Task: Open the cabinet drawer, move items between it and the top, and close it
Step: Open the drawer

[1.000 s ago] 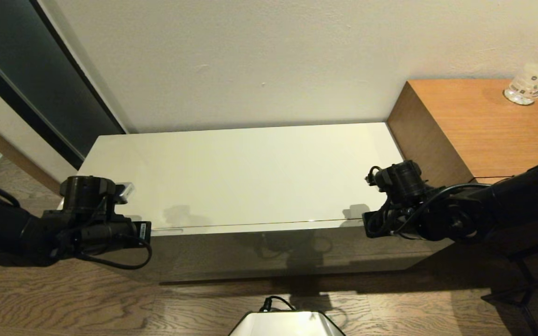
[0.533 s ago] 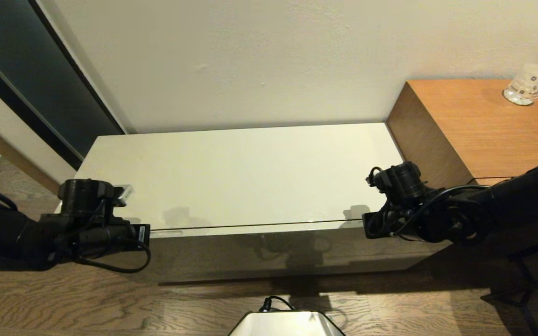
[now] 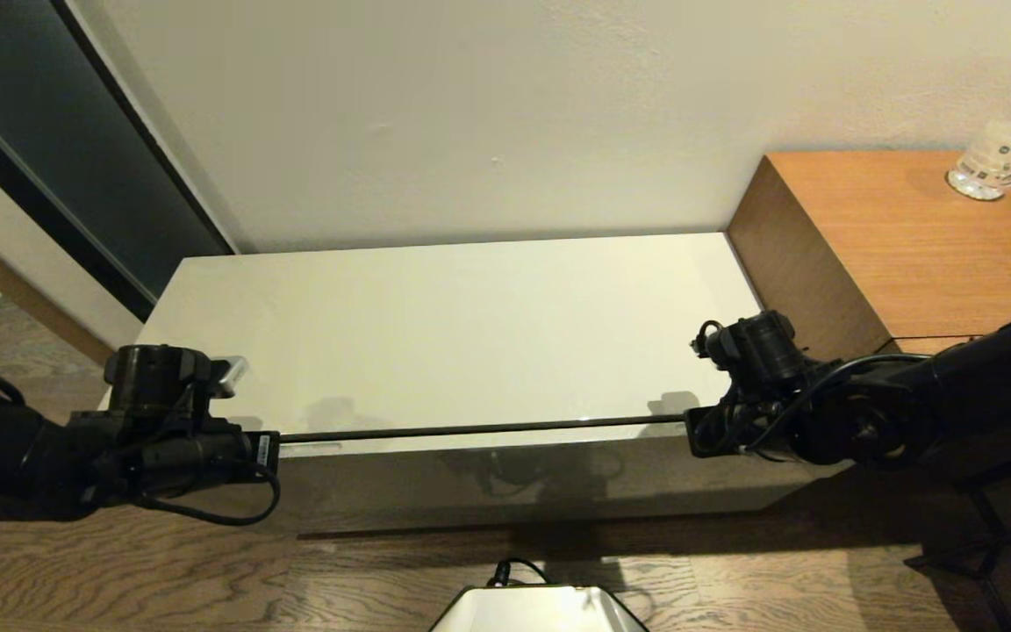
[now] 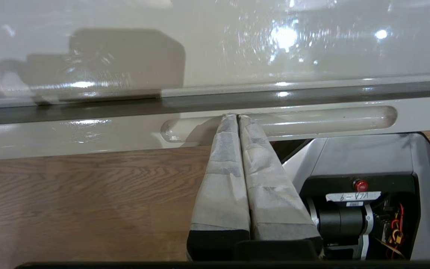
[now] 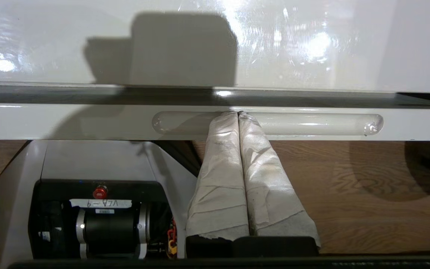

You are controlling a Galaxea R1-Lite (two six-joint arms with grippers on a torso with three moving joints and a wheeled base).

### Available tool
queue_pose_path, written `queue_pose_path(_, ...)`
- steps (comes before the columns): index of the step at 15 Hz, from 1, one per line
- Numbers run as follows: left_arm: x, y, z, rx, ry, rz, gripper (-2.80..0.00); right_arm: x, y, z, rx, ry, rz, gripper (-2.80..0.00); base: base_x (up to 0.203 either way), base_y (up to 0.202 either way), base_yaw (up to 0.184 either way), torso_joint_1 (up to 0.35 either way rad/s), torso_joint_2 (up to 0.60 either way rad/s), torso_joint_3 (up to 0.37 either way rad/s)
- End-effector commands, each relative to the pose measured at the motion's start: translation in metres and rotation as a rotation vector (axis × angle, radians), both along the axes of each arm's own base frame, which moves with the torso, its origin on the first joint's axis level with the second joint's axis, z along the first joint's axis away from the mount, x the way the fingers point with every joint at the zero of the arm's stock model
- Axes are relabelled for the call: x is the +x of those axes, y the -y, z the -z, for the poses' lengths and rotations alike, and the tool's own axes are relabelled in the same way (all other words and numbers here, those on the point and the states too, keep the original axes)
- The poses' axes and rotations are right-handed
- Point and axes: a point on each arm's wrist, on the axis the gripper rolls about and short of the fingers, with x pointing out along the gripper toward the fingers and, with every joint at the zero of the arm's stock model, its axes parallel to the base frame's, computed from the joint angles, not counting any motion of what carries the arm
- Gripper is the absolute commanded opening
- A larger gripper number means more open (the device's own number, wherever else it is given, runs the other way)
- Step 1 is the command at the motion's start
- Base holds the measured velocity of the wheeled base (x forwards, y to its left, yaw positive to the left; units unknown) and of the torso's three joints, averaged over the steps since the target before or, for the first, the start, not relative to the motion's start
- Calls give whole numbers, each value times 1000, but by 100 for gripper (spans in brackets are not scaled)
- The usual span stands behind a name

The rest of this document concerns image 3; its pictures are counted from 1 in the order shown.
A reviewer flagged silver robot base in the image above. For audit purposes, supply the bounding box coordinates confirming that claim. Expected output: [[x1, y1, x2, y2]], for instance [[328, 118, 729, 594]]
[[429, 584, 649, 632]]

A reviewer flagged brown wooden desk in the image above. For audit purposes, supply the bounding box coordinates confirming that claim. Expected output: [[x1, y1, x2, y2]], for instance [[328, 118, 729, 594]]
[[727, 151, 1011, 363]]

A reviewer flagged white glossy low cabinet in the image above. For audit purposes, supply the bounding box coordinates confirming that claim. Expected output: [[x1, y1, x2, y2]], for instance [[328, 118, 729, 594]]
[[133, 233, 765, 440]]

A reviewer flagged clear plastic water bottle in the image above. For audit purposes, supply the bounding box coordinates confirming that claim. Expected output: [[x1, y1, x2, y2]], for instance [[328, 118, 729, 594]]
[[947, 53, 1011, 201]]

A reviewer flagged dark glass door panel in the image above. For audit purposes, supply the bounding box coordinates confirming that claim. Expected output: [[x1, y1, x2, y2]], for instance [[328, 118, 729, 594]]
[[0, 0, 236, 319]]

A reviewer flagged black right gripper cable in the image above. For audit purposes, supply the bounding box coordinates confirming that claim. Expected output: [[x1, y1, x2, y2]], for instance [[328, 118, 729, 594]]
[[747, 353, 932, 450]]

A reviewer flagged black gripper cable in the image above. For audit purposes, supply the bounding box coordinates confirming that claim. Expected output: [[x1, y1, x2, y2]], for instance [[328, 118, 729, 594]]
[[133, 461, 283, 528], [747, 353, 932, 450]]

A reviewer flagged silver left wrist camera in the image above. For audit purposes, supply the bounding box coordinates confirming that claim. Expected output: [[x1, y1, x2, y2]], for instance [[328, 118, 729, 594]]
[[207, 355, 249, 398]]

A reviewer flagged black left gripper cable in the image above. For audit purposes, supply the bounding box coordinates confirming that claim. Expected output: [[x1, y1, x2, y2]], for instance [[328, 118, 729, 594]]
[[133, 461, 283, 528]]

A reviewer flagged wooden wall trim strip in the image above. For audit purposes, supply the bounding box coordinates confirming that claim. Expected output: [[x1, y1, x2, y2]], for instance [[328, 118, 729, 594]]
[[0, 211, 120, 365]]

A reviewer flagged black base plug cable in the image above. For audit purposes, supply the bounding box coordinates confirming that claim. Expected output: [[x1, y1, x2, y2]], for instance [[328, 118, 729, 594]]
[[488, 558, 552, 587]]

